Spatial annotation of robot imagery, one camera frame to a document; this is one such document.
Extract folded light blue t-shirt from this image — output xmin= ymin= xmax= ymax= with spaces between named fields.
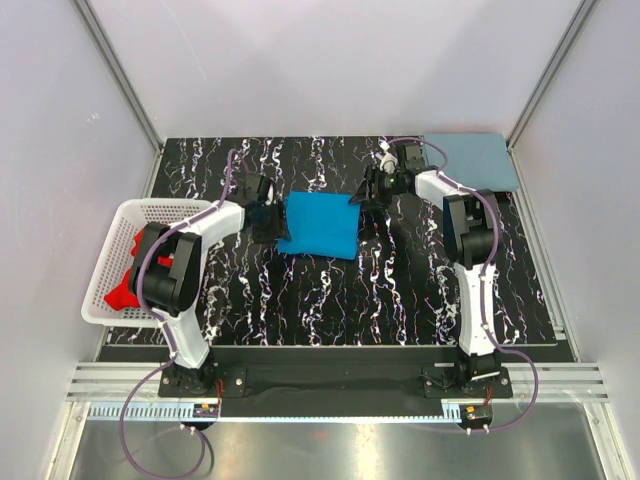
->
xmin=423 ymin=133 xmax=520 ymax=192

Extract aluminium frame post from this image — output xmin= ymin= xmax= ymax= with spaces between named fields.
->
xmin=506 ymin=0 xmax=601 ymax=151
xmin=69 ymin=0 xmax=165 ymax=156

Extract aluminium front rail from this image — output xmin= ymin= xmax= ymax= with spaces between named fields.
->
xmin=66 ymin=362 xmax=608 ymax=423

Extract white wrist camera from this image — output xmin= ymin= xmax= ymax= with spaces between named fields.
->
xmin=265 ymin=181 xmax=276 ymax=205
xmin=376 ymin=141 xmax=399 ymax=174

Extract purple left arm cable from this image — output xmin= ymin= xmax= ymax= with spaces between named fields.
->
xmin=118 ymin=148 xmax=249 ymax=478

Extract white plastic laundry basket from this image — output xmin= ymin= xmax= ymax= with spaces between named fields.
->
xmin=81 ymin=198 xmax=210 ymax=328

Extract bright blue t-shirt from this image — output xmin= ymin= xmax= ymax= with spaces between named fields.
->
xmin=277 ymin=191 xmax=361 ymax=260

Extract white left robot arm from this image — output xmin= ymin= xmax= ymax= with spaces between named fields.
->
xmin=129 ymin=173 xmax=290 ymax=396

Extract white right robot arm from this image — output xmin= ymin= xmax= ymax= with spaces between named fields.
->
xmin=349 ymin=137 xmax=501 ymax=397

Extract red t-shirt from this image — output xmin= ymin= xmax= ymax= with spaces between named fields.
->
xmin=104 ymin=230 xmax=173 ymax=311

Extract white toothed cable duct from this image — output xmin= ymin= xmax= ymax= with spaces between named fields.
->
xmin=88 ymin=402 xmax=220 ymax=422

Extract left aluminium frame post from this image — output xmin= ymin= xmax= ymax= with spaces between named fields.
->
xmin=69 ymin=0 xmax=165 ymax=156

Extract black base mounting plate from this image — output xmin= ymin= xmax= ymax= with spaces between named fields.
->
xmin=159 ymin=346 xmax=513 ymax=419

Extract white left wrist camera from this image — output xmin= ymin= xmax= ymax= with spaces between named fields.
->
xmin=265 ymin=181 xmax=276 ymax=205

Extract right aluminium frame post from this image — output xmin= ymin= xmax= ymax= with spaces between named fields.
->
xmin=506 ymin=0 xmax=601 ymax=151

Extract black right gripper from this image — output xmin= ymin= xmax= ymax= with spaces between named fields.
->
xmin=348 ymin=164 xmax=403 ymax=211

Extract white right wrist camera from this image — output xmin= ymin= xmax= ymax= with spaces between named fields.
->
xmin=376 ymin=141 xmax=399 ymax=174

